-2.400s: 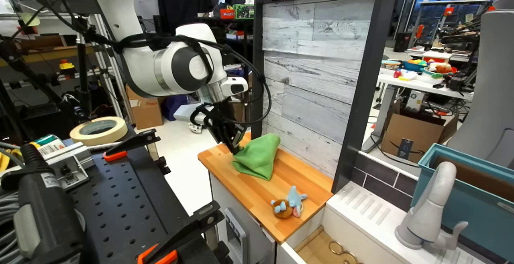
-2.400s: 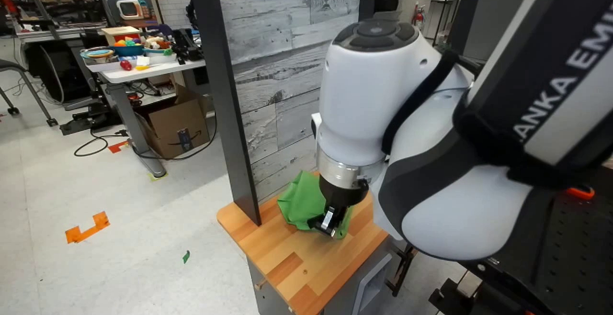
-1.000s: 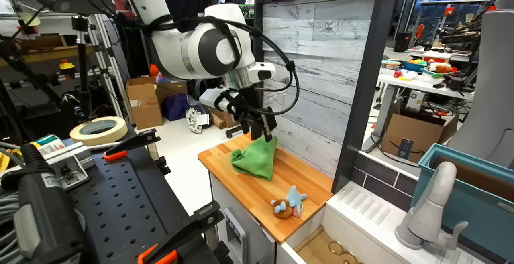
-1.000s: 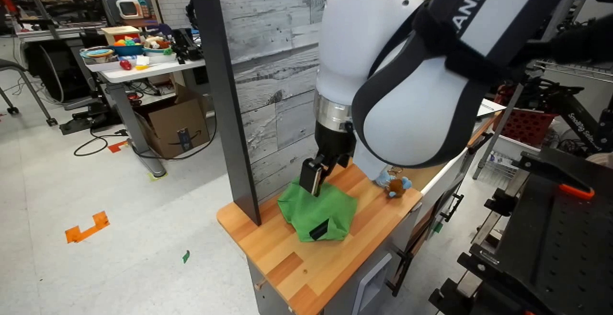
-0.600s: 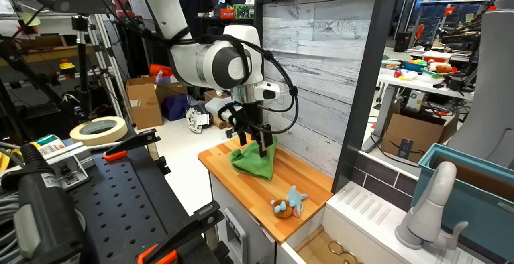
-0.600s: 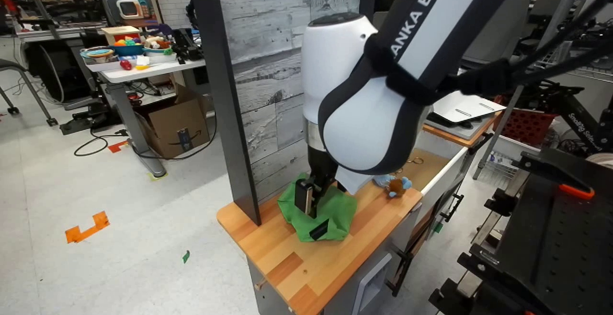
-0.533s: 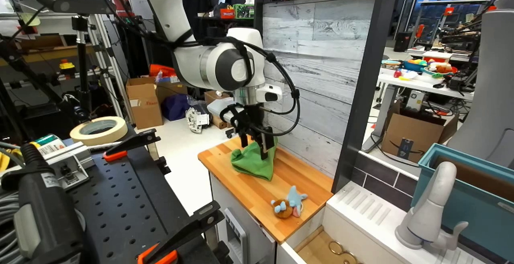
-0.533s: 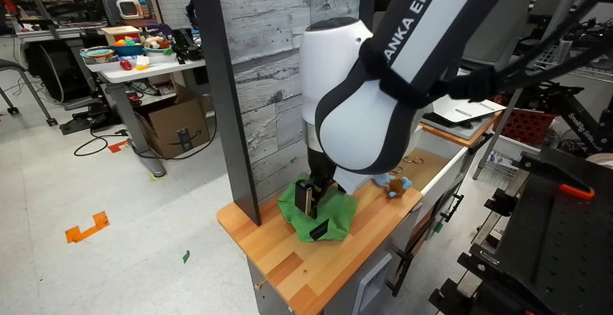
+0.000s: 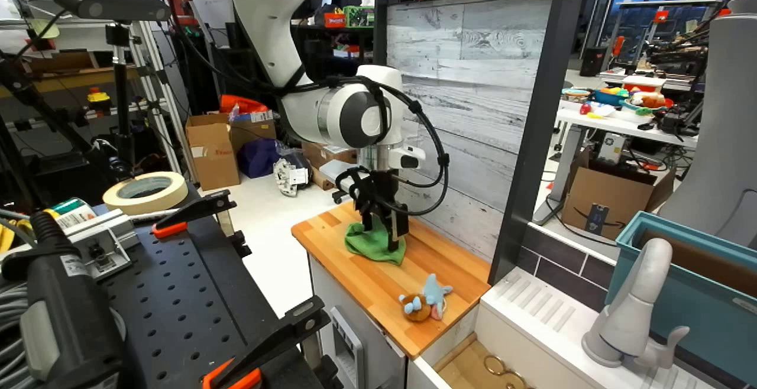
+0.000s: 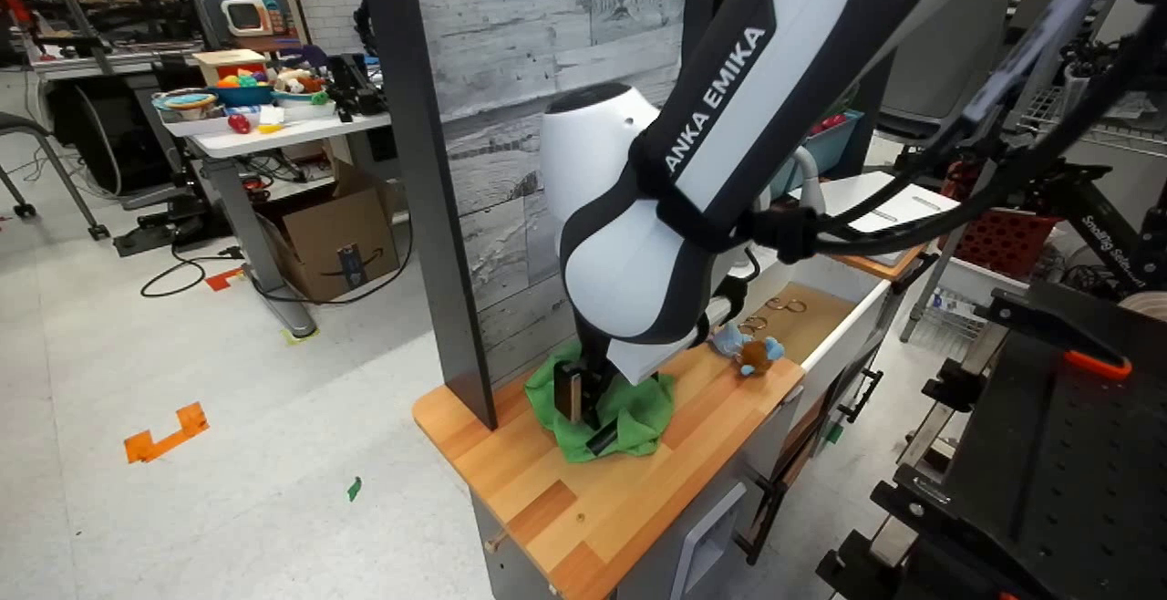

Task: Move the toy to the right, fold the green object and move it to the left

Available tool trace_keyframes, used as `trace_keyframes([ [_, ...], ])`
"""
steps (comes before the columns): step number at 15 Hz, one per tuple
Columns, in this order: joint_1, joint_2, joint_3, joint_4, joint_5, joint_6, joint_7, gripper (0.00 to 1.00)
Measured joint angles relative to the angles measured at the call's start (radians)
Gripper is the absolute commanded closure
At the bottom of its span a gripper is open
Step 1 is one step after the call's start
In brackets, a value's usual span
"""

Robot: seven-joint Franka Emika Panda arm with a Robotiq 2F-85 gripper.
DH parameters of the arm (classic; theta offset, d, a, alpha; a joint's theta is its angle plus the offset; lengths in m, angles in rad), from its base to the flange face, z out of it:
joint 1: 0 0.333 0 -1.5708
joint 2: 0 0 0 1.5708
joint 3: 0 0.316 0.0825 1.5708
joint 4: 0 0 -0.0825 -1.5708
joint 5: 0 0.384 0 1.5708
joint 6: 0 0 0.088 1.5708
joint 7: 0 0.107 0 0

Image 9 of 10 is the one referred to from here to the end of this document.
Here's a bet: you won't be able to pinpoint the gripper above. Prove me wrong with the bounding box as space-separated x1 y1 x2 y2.
353 167 410 253

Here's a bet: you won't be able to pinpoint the green cloth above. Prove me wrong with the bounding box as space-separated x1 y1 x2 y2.
345 216 407 266

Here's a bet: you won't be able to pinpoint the blue and brown plush toy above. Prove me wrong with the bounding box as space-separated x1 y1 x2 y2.
399 274 454 323

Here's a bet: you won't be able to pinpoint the toy kitchen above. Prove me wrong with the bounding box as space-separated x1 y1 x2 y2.
291 0 757 389

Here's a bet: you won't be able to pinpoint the toy kitchen sink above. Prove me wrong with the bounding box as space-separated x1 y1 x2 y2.
434 332 536 389

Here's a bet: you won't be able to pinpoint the grey toy tap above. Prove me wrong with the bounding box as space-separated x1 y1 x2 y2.
581 238 690 369

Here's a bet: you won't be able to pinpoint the flat cardboard box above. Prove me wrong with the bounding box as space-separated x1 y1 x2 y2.
301 142 359 192

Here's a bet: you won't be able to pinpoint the white and black gadget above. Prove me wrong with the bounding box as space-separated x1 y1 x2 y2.
273 157 310 198

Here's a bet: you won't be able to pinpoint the blue bag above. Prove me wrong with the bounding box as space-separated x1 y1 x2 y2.
237 137 282 179

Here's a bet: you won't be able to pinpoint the black and orange clamp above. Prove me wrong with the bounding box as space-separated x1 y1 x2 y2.
201 295 331 389
151 189 238 239

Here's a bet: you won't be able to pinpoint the low cardboard box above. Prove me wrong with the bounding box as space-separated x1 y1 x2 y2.
229 118 277 154

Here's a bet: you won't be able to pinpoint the orange bag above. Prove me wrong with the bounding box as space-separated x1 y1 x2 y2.
219 94 270 115

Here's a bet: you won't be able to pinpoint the tall cardboard box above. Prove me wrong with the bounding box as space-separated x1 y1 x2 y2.
185 114 241 192

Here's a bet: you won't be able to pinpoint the gold rings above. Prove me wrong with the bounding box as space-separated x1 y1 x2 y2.
483 354 528 389

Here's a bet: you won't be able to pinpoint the green box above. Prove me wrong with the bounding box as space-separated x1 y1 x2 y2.
342 5 376 28

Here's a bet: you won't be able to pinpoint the open cardboard box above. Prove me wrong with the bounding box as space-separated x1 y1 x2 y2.
560 151 676 241

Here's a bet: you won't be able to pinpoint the white table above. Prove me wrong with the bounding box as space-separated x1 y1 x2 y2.
532 101 700 226

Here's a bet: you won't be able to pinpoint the black speaker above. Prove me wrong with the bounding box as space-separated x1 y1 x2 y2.
579 46 609 78

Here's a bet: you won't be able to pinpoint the roll of masking tape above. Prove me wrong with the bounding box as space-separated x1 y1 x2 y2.
102 171 189 216

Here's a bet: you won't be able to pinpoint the heap of colourful toys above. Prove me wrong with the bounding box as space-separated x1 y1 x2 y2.
561 83 675 119

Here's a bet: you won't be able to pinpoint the silver metal box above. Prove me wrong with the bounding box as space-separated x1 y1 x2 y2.
58 208 140 281

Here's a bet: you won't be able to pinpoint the green and white packet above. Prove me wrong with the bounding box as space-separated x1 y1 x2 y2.
50 197 98 231

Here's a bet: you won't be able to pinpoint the black handheld device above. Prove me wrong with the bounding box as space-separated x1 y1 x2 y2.
0 210 126 389

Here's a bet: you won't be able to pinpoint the teal bin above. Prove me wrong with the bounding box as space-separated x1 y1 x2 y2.
606 211 757 387

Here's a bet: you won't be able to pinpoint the metal shelf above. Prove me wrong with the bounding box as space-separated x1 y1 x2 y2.
0 0 199 184

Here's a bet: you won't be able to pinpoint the camera on tripod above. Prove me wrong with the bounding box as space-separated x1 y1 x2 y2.
51 0 173 184

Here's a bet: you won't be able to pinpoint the coil of grey cable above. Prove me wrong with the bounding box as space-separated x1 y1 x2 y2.
0 281 37 389

